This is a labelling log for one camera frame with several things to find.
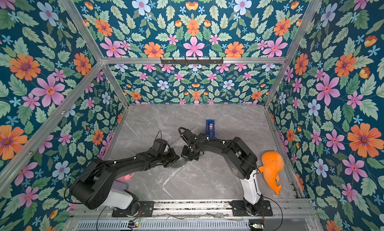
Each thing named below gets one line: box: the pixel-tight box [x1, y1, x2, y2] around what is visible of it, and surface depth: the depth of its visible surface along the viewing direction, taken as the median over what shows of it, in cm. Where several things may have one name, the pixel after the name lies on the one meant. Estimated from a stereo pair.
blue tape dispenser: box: [206, 119, 215, 139], surface depth 101 cm
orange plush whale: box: [258, 151, 284, 196], surface depth 82 cm
